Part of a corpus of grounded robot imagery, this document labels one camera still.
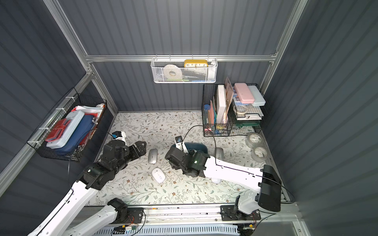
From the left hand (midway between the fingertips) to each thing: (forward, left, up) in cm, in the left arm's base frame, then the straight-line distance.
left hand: (138, 145), depth 71 cm
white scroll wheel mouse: (+9, -45, -25) cm, 52 cm away
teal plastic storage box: (+11, -31, -21) cm, 39 cm away
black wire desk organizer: (+32, -54, -6) cm, 63 cm away
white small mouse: (-6, -7, -23) cm, 25 cm away
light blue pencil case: (+36, -71, -2) cm, 80 cm away
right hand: (-2, -22, -8) cm, 24 cm away
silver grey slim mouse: (+7, -1, -23) cm, 24 cm away
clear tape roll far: (+19, -70, -24) cm, 77 cm away
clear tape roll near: (+9, -71, -25) cm, 76 cm away
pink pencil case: (+40, -62, 0) cm, 74 cm away
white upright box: (+31, -45, 0) cm, 54 cm away
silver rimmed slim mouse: (-8, -40, -26) cm, 49 cm away
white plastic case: (+10, +29, +10) cm, 32 cm away
